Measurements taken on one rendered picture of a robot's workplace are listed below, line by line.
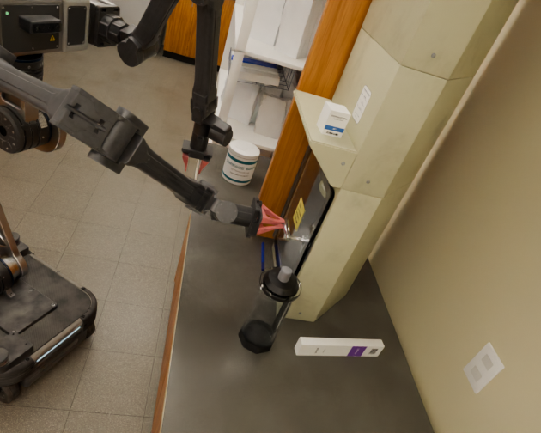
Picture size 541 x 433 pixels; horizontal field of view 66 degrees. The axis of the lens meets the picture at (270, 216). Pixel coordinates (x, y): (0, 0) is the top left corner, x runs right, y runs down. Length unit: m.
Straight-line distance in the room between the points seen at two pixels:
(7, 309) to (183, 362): 1.14
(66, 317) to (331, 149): 1.49
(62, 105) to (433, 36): 0.68
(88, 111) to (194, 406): 0.67
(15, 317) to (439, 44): 1.83
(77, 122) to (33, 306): 1.41
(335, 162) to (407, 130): 0.17
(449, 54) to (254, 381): 0.86
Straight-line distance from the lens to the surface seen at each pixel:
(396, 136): 0.97
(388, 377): 1.32
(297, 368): 1.20
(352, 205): 1.04
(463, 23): 0.94
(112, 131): 0.80
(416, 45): 0.91
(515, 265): 1.15
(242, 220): 1.13
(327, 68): 1.27
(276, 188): 1.42
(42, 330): 2.04
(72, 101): 0.78
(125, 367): 2.22
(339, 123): 0.98
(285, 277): 1.02
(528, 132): 1.23
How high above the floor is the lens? 1.86
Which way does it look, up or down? 34 degrees down
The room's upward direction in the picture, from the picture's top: 21 degrees clockwise
